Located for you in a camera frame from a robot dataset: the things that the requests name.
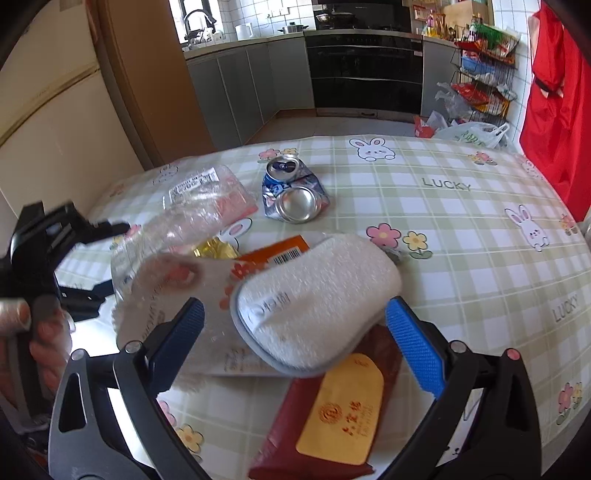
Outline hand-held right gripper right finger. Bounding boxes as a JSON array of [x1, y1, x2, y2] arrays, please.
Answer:
[[385, 296, 543, 480]]

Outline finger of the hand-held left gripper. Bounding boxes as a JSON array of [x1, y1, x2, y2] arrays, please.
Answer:
[[69, 215, 131, 245], [54, 281, 115, 322]]

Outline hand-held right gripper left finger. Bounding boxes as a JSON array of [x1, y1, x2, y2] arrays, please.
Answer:
[[48, 298, 206, 480]]

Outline white flower-print packet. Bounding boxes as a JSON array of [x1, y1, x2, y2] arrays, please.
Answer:
[[113, 256, 287, 377]]

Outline clear plastic bottle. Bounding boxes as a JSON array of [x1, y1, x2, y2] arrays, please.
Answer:
[[111, 203, 241, 319]]

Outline gold foil wrapper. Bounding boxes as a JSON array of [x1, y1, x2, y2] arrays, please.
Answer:
[[191, 239, 241, 261]]

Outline white sponge pad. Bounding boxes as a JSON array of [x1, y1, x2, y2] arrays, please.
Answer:
[[230, 233, 402, 380]]

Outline orange snack packet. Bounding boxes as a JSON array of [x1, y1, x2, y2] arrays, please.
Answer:
[[238, 234, 324, 278]]

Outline dark red packet yellow label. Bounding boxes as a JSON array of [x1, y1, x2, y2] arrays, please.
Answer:
[[248, 323, 402, 480]]

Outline person's left hand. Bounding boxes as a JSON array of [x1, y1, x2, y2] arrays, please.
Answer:
[[0, 298, 75, 411]]

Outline green checked bunny tablecloth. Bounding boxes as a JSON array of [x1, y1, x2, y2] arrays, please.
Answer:
[[55, 136, 591, 480]]

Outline brown wooden panel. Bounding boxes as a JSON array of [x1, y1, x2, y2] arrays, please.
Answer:
[[95, 0, 215, 169]]

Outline crushed aluminium can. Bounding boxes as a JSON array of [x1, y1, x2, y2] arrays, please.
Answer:
[[261, 155, 333, 225]]

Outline long grey kitchen cabinets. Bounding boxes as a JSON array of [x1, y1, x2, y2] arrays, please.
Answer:
[[185, 37, 317, 146]]

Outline white plastic bag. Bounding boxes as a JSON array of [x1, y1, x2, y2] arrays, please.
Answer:
[[434, 121, 511, 149]]

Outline black kitchen faucet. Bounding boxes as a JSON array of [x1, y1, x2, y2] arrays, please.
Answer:
[[183, 9, 218, 47]]

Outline kitchen window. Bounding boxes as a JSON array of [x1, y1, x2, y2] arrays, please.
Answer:
[[168, 0, 222, 38]]

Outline clear plastic bag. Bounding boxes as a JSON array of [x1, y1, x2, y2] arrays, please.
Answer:
[[434, 82, 472, 127]]

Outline black built-in oven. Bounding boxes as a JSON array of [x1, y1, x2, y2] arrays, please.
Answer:
[[305, 34, 424, 118]]

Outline red hanging cloth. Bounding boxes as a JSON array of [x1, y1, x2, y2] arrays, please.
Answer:
[[519, 0, 591, 227]]

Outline narrow grey kitchen cabinet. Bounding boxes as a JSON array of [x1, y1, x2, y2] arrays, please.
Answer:
[[421, 37, 462, 116]]

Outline black wire storage rack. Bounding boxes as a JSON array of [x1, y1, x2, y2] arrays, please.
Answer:
[[450, 23, 520, 134]]

